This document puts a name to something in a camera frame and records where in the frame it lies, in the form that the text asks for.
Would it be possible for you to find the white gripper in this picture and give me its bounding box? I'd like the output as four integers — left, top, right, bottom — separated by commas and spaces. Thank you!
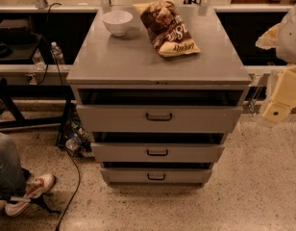
260, 64, 296, 126

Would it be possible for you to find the grey top drawer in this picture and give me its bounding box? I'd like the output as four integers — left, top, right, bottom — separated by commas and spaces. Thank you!
77, 105, 242, 133

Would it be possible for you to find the grey drawer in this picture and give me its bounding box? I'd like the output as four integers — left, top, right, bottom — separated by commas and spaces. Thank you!
100, 167, 212, 184
77, 105, 242, 133
91, 142, 224, 163

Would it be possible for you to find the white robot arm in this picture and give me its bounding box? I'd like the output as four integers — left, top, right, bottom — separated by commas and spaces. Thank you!
256, 4, 296, 127

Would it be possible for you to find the grey metal drawer cabinet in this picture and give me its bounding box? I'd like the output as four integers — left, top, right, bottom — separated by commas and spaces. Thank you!
66, 5, 253, 189

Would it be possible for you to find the grey middle drawer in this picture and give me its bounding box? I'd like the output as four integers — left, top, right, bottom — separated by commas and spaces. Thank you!
91, 142, 224, 163

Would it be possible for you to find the grey bottom drawer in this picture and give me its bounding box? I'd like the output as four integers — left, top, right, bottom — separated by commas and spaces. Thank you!
100, 167, 212, 184

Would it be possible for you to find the brown chip bag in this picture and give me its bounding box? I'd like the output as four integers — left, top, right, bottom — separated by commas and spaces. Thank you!
134, 0, 201, 58

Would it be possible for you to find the white ceramic bowl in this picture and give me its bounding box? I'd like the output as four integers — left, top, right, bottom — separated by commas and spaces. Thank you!
102, 11, 133, 37

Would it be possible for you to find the bin with trash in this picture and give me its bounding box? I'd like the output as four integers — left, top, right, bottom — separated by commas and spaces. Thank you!
57, 118, 93, 158

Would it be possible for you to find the clear plastic water bottle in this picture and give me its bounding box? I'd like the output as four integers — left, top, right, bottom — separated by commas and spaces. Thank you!
51, 41, 65, 66

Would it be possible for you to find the blue jeans leg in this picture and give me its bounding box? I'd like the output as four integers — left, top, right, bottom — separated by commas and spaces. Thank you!
0, 133, 26, 196

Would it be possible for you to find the black floor cable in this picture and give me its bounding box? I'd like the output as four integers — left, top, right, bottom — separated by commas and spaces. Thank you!
55, 147, 82, 231

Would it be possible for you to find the black metal stand frame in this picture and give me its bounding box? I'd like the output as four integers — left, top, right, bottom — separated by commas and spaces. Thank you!
0, 78, 74, 147

